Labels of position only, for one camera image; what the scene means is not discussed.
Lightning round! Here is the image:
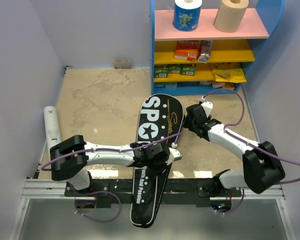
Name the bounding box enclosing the green box right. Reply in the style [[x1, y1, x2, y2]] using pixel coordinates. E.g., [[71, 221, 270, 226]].
[[180, 63, 197, 76]]

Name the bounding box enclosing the black sport racket bag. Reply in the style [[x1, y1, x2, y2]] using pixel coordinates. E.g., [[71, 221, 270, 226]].
[[130, 94, 184, 228]]

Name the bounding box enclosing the silver snack bag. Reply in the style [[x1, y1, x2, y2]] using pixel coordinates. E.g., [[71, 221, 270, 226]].
[[197, 40, 213, 64]]

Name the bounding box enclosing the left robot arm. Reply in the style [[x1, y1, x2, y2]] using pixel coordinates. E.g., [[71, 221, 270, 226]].
[[49, 135, 174, 196]]

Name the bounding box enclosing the white shuttlecock tube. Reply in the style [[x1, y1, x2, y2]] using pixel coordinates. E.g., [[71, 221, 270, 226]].
[[43, 106, 62, 149]]

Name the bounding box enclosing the green box middle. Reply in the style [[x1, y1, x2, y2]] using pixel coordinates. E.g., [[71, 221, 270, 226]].
[[168, 64, 182, 75]]

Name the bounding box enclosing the green box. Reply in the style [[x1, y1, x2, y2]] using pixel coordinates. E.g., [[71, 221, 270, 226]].
[[180, 63, 197, 76], [168, 64, 182, 75], [154, 65, 169, 78]]

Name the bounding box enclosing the small pink eraser box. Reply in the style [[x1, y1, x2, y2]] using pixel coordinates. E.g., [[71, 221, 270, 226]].
[[113, 58, 132, 69]]

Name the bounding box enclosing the aluminium rail frame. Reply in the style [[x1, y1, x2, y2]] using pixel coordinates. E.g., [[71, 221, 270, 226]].
[[10, 68, 297, 240]]

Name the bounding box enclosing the blue wrapped paper roll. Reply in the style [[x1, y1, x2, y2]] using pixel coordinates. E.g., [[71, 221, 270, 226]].
[[172, 0, 203, 32]]

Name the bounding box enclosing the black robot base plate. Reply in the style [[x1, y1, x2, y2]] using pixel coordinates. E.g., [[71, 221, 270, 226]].
[[64, 178, 242, 208]]

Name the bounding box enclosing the blue shelf unit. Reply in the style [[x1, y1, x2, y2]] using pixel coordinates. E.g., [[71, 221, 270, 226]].
[[150, 0, 285, 96]]

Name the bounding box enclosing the yellow snack bag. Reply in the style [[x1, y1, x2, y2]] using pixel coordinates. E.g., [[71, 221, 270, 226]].
[[209, 62, 247, 84]]

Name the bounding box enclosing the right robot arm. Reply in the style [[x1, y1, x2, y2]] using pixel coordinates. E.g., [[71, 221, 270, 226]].
[[183, 103, 286, 197]]

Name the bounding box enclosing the orange snack box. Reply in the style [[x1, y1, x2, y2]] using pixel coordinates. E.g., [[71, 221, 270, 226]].
[[174, 40, 200, 62]]

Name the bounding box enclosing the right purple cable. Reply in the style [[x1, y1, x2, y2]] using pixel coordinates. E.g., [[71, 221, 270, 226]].
[[202, 88, 300, 216]]

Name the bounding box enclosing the brown paper towel roll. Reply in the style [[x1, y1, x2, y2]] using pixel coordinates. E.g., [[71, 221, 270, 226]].
[[213, 0, 249, 33]]

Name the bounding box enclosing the green box left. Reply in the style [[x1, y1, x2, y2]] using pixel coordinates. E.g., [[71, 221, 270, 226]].
[[154, 65, 169, 78]]

